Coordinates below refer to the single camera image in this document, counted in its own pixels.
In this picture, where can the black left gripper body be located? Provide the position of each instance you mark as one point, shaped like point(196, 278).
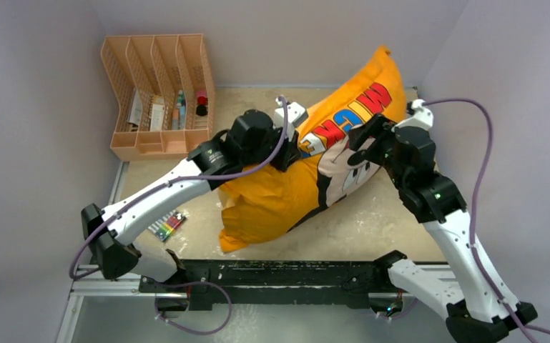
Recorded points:
point(272, 144)

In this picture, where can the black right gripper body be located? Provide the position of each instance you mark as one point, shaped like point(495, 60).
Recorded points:
point(377, 151)

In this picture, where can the orange Mickey Mouse pillowcase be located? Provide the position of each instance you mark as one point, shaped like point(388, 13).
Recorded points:
point(268, 204)

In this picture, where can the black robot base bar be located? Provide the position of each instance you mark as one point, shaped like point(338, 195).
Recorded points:
point(354, 284)

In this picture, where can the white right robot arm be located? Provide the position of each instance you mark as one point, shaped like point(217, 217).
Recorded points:
point(479, 307)

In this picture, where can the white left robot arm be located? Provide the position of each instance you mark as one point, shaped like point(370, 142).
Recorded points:
point(110, 232)

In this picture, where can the red and black bottle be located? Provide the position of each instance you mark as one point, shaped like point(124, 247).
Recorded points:
point(202, 102)

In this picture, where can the teal and orange tube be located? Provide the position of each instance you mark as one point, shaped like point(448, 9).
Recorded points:
point(179, 113)

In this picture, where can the beige paper card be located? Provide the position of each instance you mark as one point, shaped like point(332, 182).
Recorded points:
point(157, 113)

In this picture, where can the pink plastic file organizer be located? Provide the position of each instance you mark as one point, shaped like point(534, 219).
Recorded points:
point(159, 65)

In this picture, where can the white paper booklet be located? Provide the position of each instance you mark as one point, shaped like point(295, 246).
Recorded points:
point(135, 110)

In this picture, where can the colourful marker pen pack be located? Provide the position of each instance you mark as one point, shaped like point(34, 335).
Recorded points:
point(165, 227)

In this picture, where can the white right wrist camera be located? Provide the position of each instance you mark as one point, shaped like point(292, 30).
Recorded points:
point(419, 115)

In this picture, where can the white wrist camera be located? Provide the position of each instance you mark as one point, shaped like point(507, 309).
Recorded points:
point(291, 115)
point(419, 115)

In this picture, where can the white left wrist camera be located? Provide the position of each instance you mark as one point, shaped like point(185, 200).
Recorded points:
point(291, 115)

